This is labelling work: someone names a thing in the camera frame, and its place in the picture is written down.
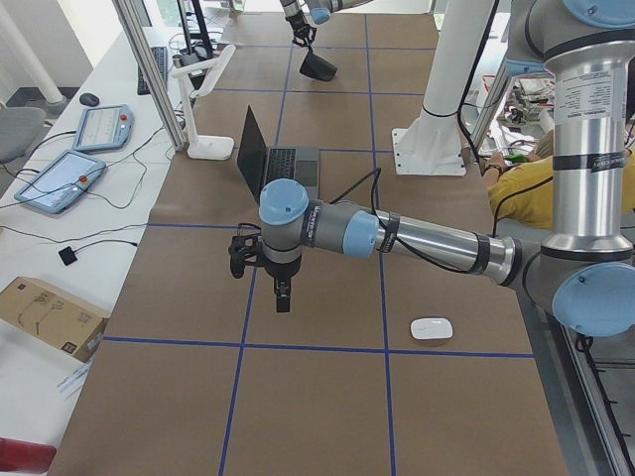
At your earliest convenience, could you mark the black mouse pad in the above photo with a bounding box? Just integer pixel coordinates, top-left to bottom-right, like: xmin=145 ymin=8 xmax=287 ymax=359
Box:
xmin=299 ymin=47 xmax=337 ymax=82

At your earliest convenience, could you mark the brown paper table mat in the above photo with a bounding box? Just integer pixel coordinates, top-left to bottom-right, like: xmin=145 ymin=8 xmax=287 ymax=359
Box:
xmin=52 ymin=13 xmax=567 ymax=475

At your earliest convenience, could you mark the upper blue teach pendant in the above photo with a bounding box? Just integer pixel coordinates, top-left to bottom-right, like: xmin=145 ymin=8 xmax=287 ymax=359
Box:
xmin=72 ymin=104 xmax=134 ymax=153

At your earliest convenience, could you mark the black keyboard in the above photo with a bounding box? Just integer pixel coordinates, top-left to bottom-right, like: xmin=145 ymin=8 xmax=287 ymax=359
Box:
xmin=136 ymin=46 xmax=170 ymax=96

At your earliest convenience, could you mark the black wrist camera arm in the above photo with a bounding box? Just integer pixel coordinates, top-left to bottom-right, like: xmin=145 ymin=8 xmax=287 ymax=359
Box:
xmin=228 ymin=222 xmax=264 ymax=279

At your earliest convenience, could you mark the grey laptop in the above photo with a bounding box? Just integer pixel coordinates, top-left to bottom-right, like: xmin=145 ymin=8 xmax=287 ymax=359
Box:
xmin=237 ymin=105 xmax=320 ymax=203

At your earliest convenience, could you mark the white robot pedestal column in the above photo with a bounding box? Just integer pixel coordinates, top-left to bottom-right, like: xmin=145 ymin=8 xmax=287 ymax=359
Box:
xmin=392 ymin=0 xmax=498 ymax=177

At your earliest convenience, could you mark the lower blue teach pendant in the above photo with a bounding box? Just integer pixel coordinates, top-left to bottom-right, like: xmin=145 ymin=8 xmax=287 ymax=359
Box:
xmin=14 ymin=150 xmax=106 ymax=214

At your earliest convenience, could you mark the dark grey desk mouse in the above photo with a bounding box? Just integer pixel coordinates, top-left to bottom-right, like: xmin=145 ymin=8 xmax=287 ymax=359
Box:
xmin=78 ymin=92 xmax=100 ymax=107

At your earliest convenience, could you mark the red cylinder object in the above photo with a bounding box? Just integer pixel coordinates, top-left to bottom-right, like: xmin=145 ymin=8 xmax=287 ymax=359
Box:
xmin=1 ymin=437 xmax=57 ymax=474

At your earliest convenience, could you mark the blue teach pendant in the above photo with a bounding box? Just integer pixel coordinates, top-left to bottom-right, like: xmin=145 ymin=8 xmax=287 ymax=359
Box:
xmin=72 ymin=104 xmax=134 ymax=153
xmin=14 ymin=150 xmax=106 ymax=214

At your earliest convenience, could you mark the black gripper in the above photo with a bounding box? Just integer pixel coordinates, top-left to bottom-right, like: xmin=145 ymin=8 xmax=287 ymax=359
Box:
xmin=264 ymin=257 xmax=302 ymax=312
xmin=290 ymin=13 xmax=317 ymax=49

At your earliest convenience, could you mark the white desk lamp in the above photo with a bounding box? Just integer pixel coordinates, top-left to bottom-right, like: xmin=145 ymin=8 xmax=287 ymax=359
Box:
xmin=171 ymin=44 xmax=236 ymax=161

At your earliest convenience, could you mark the white computer mouse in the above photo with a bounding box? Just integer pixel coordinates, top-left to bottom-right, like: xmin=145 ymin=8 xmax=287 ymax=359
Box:
xmin=410 ymin=316 xmax=453 ymax=340

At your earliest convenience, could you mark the small black square puck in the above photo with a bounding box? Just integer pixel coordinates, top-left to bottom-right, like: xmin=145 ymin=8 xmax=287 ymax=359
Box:
xmin=58 ymin=246 xmax=77 ymax=266

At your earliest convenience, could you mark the person in yellow shirt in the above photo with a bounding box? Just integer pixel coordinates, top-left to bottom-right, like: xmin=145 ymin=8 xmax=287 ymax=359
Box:
xmin=483 ymin=128 xmax=635 ymax=232

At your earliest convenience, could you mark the grey office chair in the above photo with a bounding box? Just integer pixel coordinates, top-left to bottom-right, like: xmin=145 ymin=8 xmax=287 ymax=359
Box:
xmin=1 ymin=107 xmax=46 ymax=164

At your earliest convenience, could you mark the aluminium frame post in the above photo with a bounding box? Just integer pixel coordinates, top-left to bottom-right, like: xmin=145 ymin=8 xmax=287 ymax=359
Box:
xmin=112 ymin=0 xmax=186 ymax=152

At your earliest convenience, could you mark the brown cardboard box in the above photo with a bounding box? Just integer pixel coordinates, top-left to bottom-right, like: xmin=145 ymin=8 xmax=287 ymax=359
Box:
xmin=1 ymin=277 xmax=110 ymax=363

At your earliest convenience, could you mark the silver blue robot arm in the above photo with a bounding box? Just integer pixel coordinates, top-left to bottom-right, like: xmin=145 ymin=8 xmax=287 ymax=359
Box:
xmin=280 ymin=0 xmax=366 ymax=49
xmin=256 ymin=1 xmax=634 ymax=337

